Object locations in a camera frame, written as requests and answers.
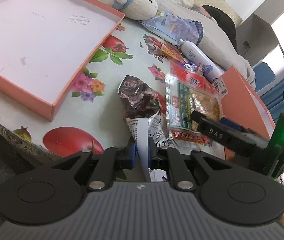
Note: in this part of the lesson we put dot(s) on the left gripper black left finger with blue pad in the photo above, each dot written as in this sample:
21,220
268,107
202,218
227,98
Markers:
126,155

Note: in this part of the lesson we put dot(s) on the red yellow snack strip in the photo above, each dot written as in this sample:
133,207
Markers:
171,51

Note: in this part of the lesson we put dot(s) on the clear red spicy snack pack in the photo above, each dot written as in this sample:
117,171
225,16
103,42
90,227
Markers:
188,91

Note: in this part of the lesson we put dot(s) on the white spray bottle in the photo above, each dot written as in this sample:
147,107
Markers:
210,70

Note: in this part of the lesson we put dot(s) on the blue chair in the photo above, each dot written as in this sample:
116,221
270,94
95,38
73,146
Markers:
263,76

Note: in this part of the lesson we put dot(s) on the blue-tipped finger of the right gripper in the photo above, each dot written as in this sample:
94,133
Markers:
230,123

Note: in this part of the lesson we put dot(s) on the dark purple foil snack bag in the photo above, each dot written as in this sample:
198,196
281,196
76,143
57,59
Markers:
145,120

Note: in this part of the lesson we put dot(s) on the blue curtain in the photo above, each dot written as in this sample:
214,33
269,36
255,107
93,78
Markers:
277,97

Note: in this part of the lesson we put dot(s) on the light blue floral pouch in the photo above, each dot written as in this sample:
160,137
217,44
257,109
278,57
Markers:
173,28

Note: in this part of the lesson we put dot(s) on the pink deep cardboard box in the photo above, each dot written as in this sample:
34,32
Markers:
242,105

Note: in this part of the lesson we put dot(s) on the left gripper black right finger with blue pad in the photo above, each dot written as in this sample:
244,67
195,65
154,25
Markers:
157,158

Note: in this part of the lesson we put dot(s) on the grey blanket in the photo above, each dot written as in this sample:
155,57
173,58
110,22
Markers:
215,43

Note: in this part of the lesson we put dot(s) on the pink shallow box lid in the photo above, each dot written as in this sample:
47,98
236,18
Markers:
45,44

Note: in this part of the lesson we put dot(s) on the black garment on bed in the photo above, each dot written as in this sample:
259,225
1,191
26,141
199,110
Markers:
224,22

